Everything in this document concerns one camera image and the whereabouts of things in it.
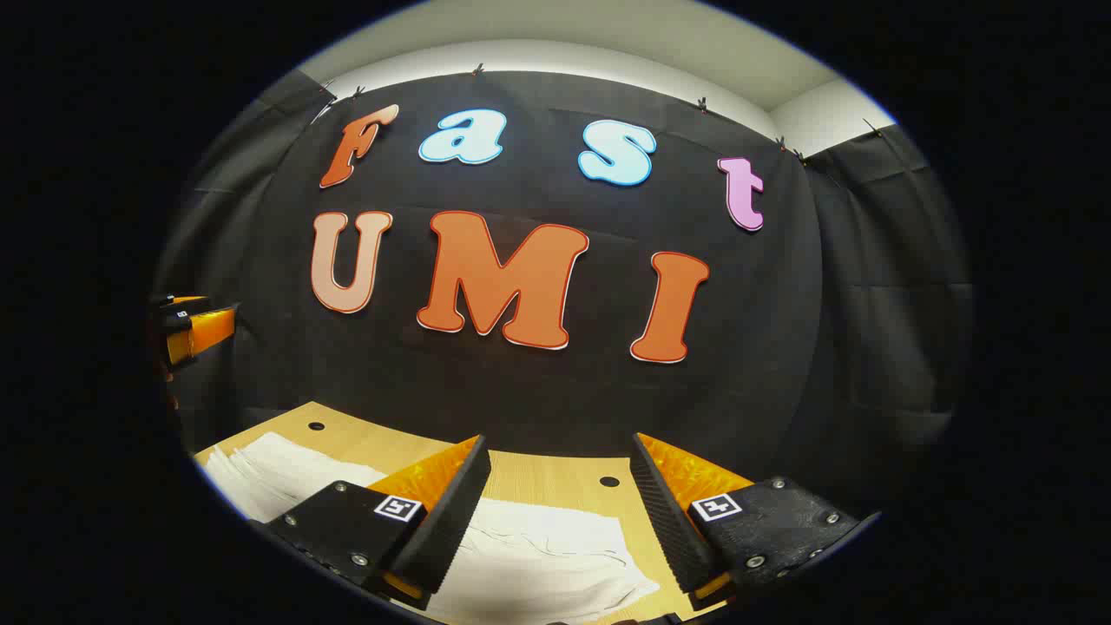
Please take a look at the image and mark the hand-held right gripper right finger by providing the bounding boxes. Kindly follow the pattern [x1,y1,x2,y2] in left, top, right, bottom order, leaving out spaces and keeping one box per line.
[629,432,882,609]

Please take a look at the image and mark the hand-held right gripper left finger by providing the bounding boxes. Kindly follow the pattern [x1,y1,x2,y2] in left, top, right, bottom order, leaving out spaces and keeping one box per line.
[260,434,493,611]

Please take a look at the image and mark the black backdrop cloth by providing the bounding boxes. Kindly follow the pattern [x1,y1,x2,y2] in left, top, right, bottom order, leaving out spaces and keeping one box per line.
[152,69,973,491]

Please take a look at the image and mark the white jeans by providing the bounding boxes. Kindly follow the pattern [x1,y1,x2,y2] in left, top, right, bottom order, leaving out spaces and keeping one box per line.
[201,431,661,625]

